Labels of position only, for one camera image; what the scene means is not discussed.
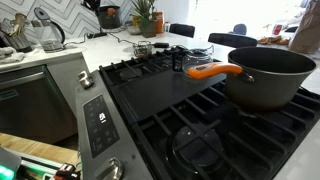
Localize black griddle plate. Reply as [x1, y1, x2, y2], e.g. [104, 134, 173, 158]
[109, 68, 228, 125]

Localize black power strip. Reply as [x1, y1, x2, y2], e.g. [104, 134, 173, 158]
[85, 31, 109, 40]

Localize large grey pot orange handle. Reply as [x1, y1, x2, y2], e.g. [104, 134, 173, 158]
[187, 46, 318, 112]

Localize clear electric kettle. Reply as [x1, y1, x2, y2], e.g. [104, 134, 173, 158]
[30, 6, 67, 54]

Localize small black pot orange handle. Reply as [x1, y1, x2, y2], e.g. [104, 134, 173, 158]
[96, 4, 123, 30]

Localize black stove control panel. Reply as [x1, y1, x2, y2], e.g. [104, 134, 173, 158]
[82, 94, 121, 160]

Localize grey device green light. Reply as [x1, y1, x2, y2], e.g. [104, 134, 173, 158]
[0, 146, 23, 180]

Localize black gas stove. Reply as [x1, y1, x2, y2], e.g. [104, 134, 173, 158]
[73, 47, 320, 180]

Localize red black clamp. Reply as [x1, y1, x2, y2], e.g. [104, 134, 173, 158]
[52, 162, 81, 180]

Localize orange bottle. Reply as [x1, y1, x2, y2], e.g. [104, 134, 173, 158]
[152, 11, 165, 35]

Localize green potted plant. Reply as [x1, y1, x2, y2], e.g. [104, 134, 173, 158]
[130, 0, 160, 39]

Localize brown paper bag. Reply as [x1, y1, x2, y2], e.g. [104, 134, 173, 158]
[287, 0, 320, 55]

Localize small wire basket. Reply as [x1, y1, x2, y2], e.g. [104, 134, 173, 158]
[132, 40, 154, 59]

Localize silver stove knob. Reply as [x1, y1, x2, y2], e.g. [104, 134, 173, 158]
[77, 70, 95, 90]
[95, 157, 125, 180]

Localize grey dish towel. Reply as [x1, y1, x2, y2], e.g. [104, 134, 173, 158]
[0, 46, 26, 66]

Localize stainless steel dishwasher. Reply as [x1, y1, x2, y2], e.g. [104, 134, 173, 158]
[0, 64, 80, 145]

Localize orange food items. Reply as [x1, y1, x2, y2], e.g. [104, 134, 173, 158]
[257, 35, 291, 46]

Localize grey bowl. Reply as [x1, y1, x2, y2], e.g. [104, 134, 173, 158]
[125, 21, 143, 36]

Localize blue chair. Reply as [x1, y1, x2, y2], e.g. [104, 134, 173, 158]
[228, 23, 248, 36]

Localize thin black power cable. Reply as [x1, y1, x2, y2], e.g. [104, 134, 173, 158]
[106, 31, 138, 46]

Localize small flat black device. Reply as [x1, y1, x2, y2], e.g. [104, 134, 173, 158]
[153, 41, 171, 49]

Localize red white box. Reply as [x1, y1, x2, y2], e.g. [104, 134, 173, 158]
[271, 23, 285, 36]

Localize black chair back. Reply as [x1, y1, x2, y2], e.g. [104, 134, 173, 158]
[207, 32, 259, 49]
[168, 23, 196, 39]

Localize utensil holder with utensils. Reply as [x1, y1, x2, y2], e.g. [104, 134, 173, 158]
[0, 12, 34, 53]

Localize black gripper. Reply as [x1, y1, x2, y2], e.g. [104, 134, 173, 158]
[80, 0, 101, 15]

